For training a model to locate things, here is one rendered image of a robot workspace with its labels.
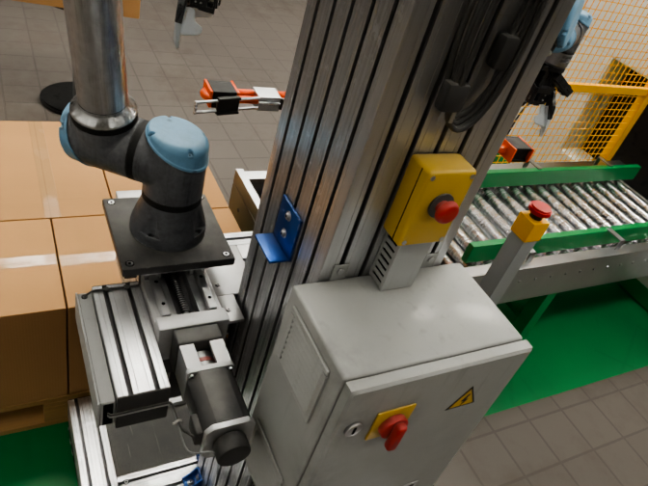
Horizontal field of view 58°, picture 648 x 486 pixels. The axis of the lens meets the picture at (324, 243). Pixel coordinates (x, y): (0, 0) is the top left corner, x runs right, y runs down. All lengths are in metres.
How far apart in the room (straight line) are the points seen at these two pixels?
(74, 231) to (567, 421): 2.11
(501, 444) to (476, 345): 1.64
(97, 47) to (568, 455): 2.30
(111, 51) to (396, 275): 0.57
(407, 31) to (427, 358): 0.45
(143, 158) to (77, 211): 0.98
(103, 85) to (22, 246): 0.97
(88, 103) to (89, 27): 0.15
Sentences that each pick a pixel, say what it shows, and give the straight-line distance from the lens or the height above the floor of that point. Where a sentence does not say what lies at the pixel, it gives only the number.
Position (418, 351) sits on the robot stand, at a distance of 0.87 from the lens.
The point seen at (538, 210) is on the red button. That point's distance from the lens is 1.80.
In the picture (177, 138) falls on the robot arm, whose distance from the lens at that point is 1.10.
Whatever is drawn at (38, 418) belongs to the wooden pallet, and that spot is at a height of 0.02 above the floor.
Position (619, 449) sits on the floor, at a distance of 2.89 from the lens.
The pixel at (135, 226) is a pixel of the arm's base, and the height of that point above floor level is 1.07.
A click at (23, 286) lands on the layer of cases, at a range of 1.82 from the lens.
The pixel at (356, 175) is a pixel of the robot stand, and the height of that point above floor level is 1.43.
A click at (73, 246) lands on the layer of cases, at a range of 1.94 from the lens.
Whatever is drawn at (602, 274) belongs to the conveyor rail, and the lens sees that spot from 2.86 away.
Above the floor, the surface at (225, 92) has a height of 1.10.
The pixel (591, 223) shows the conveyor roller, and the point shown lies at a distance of 3.06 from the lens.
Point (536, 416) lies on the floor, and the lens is 2.74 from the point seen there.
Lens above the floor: 1.83
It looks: 37 degrees down
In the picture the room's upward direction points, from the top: 19 degrees clockwise
